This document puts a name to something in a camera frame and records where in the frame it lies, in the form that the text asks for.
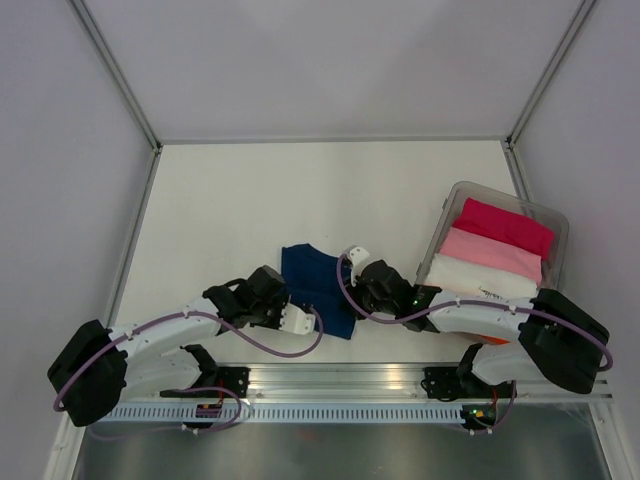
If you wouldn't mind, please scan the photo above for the blue t-shirt with print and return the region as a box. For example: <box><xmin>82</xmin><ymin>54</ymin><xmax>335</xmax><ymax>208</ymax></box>
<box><xmin>281</xmin><ymin>244</ymin><xmax>355</xmax><ymax>340</ymax></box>

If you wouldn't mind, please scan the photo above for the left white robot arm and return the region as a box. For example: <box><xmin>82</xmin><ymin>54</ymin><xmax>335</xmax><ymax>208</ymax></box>
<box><xmin>47</xmin><ymin>265</ymin><xmax>314</xmax><ymax>427</ymax></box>

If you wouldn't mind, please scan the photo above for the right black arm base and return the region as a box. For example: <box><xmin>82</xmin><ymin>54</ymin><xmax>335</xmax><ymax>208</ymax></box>
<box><xmin>420</xmin><ymin>366</ymin><xmax>512</xmax><ymax>402</ymax></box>

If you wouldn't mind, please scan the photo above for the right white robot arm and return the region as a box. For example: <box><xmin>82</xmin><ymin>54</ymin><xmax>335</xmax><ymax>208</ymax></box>
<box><xmin>336</xmin><ymin>255</ymin><xmax>613</xmax><ymax>400</ymax></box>

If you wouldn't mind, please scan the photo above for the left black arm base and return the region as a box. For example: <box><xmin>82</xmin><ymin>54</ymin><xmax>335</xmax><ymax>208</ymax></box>
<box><xmin>160</xmin><ymin>367</ymin><xmax>250</xmax><ymax>403</ymax></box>

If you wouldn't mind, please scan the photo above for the orange folded t-shirt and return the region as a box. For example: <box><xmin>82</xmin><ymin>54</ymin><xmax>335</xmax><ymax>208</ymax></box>
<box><xmin>479</xmin><ymin>335</ymin><xmax>516</xmax><ymax>346</ymax></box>

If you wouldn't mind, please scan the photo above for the white folded t-shirt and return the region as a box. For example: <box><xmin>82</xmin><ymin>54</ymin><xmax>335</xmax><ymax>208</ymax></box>
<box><xmin>423</xmin><ymin>254</ymin><xmax>538</xmax><ymax>300</ymax></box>

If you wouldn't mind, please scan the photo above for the light pink folded t-shirt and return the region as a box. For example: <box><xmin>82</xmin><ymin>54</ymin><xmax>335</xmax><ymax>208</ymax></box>
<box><xmin>438</xmin><ymin>228</ymin><xmax>542</xmax><ymax>284</ymax></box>

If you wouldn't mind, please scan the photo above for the magenta folded t-shirt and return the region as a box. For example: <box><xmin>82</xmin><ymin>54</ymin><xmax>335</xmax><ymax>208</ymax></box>
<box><xmin>452</xmin><ymin>198</ymin><xmax>555</xmax><ymax>260</ymax></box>

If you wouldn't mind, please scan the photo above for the clear plastic storage bin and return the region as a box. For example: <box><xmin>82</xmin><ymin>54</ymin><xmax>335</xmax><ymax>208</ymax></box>
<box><xmin>416</xmin><ymin>181</ymin><xmax>569</xmax><ymax>293</ymax></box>

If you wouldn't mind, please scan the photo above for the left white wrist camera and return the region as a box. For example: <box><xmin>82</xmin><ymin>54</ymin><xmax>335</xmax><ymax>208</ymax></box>
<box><xmin>279</xmin><ymin>303</ymin><xmax>316</xmax><ymax>335</ymax></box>

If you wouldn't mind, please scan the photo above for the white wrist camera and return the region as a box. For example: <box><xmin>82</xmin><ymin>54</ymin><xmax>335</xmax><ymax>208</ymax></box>
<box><xmin>343</xmin><ymin>245</ymin><xmax>370</xmax><ymax>286</ymax></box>
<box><xmin>279</xmin><ymin>303</ymin><xmax>316</xmax><ymax>335</ymax></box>

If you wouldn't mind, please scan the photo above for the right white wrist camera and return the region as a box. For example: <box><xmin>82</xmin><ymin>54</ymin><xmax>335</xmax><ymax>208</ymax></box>
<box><xmin>343</xmin><ymin>245</ymin><xmax>370</xmax><ymax>286</ymax></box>

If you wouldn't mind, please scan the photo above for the aluminium front rail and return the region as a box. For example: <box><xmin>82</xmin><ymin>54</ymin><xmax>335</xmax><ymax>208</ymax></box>
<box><xmin>119</xmin><ymin>363</ymin><xmax>613</xmax><ymax>403</ymax></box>

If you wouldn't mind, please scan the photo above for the white slotted cable duct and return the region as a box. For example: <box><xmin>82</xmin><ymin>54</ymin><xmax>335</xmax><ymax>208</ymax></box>
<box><xmin>103</xmin><ymin>402</ymin><xmax>463</xmax><ymax>425</ymax></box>

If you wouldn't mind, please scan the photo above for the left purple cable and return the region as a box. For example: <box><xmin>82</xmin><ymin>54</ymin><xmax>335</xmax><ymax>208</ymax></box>
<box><xmin>52</xmin><ymin>304</ymin><xmax>324</xmax><ymax>441</ymax></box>

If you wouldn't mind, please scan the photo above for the purple cable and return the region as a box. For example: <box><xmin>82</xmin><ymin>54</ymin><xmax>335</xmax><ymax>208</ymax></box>
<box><xmin>52</xmin><ymin>304</ymin><xmax>324</xmax><ymax>441</ymax></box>
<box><xmin>335</xmin><ymin>252</ymin><xmax>614</xmax><ymax>435</ymax></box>

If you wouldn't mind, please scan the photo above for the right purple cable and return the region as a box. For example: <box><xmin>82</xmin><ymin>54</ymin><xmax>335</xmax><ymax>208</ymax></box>
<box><xmin>335</xmin><ymin>252</ymin><xmax>614</xmax><ymax>435</ymax></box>

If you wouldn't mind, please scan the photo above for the left aluminium frame post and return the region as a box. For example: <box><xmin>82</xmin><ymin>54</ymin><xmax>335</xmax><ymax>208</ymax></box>
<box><xmin>67</xmin><ymin>0</ymin><xmax>162</xmax><ymax>152</ymax></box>

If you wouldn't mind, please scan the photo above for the aluminium frame post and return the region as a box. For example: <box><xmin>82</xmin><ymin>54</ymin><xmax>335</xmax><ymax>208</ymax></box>
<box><xmin>504</xmin><ymin>0</ymin><xmax>599</xmax><ymax>149</ymax></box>
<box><xmin>67</xmin><ymin>0</ymin><xmax>162</xmax><ymax>152</ymax></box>

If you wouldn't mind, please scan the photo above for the right aluminium frame post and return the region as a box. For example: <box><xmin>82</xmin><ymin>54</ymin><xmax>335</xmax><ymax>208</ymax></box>
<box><xmin>504</xmin><ymin>0</ymin><xmax>599</xmax><ymax>149</ymax></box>

